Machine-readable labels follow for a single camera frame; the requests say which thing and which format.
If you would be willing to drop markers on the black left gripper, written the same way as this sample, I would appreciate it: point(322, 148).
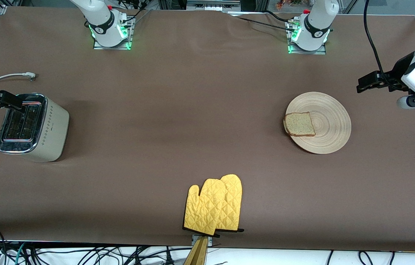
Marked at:
point(398, 72)

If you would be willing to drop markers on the round light wooden plate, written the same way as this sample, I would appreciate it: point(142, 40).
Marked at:
point(332, 121)

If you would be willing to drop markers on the slice of brown bread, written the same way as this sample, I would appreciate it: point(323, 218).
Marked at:
point(299, 125)

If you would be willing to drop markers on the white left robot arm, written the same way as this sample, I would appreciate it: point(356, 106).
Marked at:
point(317, 22)

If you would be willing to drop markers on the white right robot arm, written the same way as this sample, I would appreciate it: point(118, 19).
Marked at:
point(104, 22)

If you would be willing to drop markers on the beige chrome two-slot toaster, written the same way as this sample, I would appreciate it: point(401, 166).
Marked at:
point(52, 129)

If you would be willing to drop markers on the grey equipment box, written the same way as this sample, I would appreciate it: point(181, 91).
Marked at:
point(211, 5)

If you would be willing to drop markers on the brown table cover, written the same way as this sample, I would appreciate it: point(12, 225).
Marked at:
point(192, 92)

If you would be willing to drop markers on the yellow quilted oven mitt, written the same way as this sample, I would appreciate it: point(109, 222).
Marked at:
point(234, 198)
point(203, 209)

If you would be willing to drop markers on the wooden beam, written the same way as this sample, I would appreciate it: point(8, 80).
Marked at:
point(198, 255)

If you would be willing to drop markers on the aluminium frame profile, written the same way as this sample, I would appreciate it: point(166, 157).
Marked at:
point(1, 8)

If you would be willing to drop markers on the small metal bracket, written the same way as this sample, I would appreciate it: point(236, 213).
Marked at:
point(194, 239)

